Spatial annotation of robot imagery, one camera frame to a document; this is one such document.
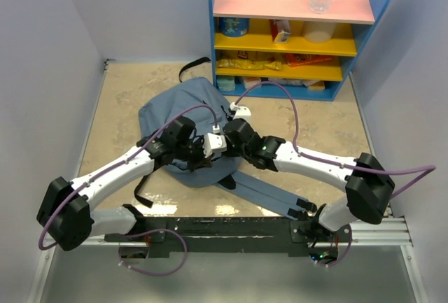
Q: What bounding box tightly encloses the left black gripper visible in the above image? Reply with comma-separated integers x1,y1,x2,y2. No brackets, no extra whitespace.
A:
175,135,215,174

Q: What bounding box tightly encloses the red snack packet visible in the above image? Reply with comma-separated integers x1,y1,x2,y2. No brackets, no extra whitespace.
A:
284,53,333,67

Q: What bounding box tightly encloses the white tissue pack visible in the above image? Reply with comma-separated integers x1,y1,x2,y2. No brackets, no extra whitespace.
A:
240,76,262,90

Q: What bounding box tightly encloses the teal tissue pack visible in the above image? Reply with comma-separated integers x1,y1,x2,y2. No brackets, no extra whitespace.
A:
216,75,236,92

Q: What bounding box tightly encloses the white round container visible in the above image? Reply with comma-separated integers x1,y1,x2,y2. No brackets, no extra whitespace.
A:
302,21,338,43

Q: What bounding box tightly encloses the yellow snack bag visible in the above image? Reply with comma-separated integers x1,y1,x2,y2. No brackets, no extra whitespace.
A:
216,50,282,71

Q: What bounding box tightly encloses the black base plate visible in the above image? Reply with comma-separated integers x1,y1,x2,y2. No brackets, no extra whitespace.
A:
105,217,351,261

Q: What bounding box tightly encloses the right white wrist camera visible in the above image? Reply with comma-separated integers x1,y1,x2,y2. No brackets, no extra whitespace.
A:
229,102,252,122

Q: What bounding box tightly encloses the blue shelf unit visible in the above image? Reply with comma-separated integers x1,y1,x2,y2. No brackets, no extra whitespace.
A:
209,0,390,101

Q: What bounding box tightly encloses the blue round tin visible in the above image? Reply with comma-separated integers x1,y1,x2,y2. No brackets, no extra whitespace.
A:
219,17,250,37

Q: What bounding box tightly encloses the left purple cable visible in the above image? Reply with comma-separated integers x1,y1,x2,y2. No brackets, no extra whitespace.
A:
37,104,223,276

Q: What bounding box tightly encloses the aluminium rail frame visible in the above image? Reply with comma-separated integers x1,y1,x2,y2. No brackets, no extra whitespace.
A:
30,61,426,302

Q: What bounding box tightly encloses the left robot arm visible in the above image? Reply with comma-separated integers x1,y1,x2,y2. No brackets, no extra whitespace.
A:
37,116,221,251

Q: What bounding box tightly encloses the blue student backpack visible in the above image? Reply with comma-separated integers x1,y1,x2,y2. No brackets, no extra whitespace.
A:
138,77,317,220

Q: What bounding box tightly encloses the yellow sponge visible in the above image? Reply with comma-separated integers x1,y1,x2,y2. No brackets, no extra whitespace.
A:
307,81,326,92

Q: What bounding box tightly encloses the red white carton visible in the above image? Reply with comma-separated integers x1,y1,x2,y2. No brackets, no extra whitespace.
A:
269,20,291,43

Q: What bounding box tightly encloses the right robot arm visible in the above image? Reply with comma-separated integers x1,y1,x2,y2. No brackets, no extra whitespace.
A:
223,118,395,242

